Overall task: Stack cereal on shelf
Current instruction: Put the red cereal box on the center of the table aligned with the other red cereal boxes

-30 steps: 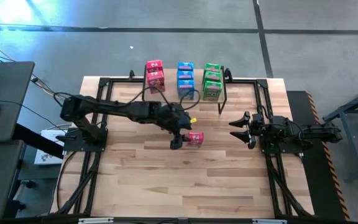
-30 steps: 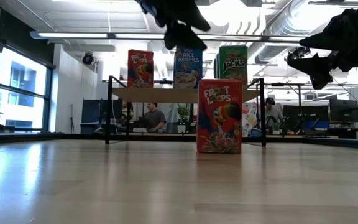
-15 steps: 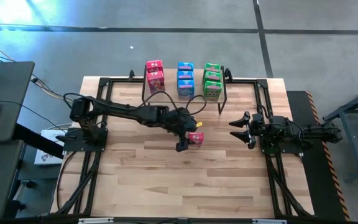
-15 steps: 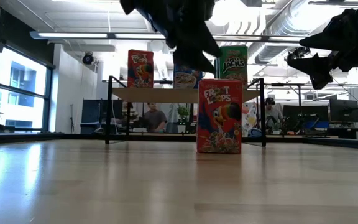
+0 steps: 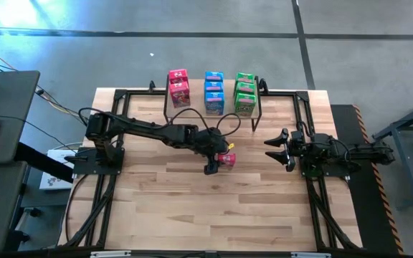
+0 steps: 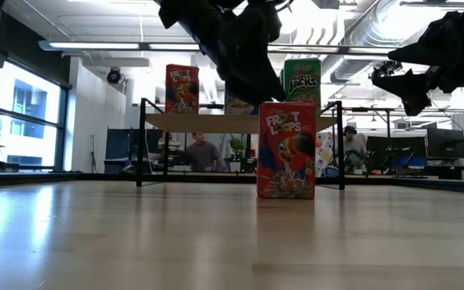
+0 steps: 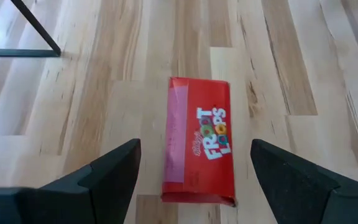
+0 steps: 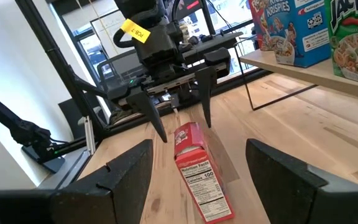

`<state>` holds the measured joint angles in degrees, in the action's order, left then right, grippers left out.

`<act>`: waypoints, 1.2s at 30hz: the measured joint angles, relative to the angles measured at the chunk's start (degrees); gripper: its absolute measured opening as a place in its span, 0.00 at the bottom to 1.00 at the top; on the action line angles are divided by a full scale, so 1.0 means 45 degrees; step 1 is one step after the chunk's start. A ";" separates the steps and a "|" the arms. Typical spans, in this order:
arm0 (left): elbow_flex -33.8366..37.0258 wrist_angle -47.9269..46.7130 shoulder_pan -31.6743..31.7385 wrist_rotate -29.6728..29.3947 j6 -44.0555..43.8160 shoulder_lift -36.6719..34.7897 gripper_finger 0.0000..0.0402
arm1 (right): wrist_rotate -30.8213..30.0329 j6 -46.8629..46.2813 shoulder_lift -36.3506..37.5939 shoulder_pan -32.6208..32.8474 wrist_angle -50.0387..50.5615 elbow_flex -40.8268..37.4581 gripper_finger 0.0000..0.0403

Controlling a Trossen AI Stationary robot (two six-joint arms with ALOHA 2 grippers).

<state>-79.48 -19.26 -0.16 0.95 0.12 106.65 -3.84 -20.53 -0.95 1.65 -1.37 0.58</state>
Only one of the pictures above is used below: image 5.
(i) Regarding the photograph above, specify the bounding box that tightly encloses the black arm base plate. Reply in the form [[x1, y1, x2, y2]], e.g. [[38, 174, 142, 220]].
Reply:
[[72, 147, 125, 176], [298, 157, 351, 178]]

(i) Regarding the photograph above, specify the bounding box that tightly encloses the white printed box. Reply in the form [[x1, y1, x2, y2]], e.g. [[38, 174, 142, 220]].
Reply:
[[39, 148, 82, 191]]

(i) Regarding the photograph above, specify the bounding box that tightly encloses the black hazard striped floor mat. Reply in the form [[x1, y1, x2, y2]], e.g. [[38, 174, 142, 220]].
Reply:
[[330, 103, 405, 255]]

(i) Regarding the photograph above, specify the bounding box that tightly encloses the blue Rice Krispies cereal box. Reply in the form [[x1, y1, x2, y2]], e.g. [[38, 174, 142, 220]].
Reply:
[[204, 70, 224, 83], [204, 91, 226, 116], [204, 80, 225, 94]]

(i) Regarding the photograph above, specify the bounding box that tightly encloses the green Apple Jacks cereal box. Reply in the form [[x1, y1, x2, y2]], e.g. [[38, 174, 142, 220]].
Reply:
[[235, 72, 257, 85], [234, 81, 257, 96], [233, 92, 257, 118]]

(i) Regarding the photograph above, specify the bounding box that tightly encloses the white bracket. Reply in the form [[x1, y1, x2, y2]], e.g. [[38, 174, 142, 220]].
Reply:
[[90, 250, 132, 258], [290, 252, 332, 258]]

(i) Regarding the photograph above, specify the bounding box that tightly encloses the grey metal stand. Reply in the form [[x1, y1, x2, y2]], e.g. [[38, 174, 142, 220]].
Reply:
[[372, 93, 413, 209]]

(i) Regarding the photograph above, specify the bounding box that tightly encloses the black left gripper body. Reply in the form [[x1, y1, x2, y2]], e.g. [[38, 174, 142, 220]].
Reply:
[[191, 127, 229, 158]]

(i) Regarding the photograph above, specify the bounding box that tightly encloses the black desk support beam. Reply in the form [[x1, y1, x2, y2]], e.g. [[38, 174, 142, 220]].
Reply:
[[14, 141, 77, 184]]

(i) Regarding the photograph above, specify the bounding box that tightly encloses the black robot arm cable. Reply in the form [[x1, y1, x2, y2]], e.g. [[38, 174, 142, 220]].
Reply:
[[295, 120, 351, 163], [78, 106, 242, 138]]

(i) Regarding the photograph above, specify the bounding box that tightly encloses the red Froot Loops cereal box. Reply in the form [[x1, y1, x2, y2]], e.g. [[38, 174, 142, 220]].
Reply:
[[217, 153, 237, 170], [169, 80, 192, 109], [168, 68, 189, 84]]

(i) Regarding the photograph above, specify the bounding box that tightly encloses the black metal rig frame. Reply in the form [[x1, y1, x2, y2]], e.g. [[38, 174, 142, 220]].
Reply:
[[58, 87, 364, 252]]

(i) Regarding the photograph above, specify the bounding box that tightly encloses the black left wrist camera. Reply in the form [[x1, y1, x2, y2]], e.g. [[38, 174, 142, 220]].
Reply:
[[203, 156, 220, 176]]

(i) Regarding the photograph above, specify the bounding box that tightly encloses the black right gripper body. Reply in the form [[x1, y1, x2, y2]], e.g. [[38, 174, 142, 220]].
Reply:
[[287, 129, 341, 170]]

